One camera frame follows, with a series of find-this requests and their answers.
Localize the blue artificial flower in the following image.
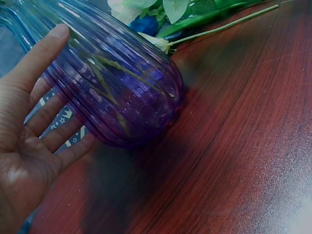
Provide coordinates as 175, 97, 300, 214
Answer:
128, 15, 159, 37

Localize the blue purple ribbed glass vase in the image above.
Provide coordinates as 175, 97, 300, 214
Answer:
0, 0, 184, 149

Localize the white bud with green stem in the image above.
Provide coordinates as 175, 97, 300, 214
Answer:
137, 4, 279, 55

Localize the person's left hand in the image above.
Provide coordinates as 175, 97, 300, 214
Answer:
0, 23, 96, 234

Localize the white artificial flower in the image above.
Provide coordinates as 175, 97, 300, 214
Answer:
107, 0, 158, 26

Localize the green branching flower stem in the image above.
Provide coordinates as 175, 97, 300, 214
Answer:
69, 41, 131, 137

